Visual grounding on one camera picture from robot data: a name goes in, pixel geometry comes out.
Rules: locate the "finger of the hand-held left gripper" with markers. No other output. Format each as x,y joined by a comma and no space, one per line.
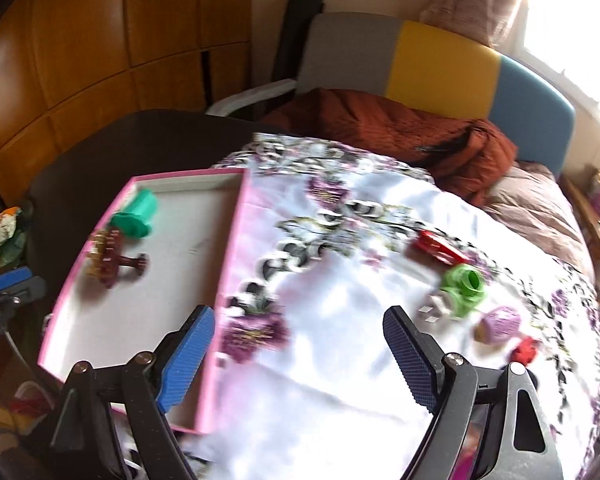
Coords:
10,280

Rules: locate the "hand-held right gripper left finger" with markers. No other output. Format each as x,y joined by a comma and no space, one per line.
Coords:
185,360

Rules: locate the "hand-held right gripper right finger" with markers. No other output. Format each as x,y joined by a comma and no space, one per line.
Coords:
410,360

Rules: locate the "red stepped block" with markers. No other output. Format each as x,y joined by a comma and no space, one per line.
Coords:
526,349

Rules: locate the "pink shallow box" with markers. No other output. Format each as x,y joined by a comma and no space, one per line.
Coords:
180,225

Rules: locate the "colourful snack packet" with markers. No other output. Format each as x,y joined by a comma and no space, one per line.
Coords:
2,232

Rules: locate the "small white piece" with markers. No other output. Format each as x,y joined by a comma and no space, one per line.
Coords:
432,307

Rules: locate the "white embroidered floral tablecloth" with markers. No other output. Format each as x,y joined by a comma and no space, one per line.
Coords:
330,335

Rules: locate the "red white bag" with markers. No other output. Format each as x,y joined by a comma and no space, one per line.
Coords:
30,400

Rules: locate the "purple oval patterned block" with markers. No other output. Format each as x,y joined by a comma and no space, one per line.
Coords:
500,325

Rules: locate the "maroon spiky toy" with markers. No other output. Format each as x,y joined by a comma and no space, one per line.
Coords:
112,260

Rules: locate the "green cylinder toy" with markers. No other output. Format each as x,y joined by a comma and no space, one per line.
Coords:
137,212

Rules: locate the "beige pink blanket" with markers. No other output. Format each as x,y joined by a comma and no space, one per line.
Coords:
540,215

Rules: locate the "rust brown quilted jacket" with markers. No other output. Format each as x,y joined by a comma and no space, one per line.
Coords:
380,125

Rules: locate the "wooden wardrobe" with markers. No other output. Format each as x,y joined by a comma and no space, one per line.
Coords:
105,35

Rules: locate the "white chair armrest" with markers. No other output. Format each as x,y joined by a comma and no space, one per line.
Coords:
250,95

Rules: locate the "grey yellow blue headboard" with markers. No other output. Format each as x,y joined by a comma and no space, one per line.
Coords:
445,65

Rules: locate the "bright window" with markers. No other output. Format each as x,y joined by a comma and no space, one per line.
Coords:
570,20

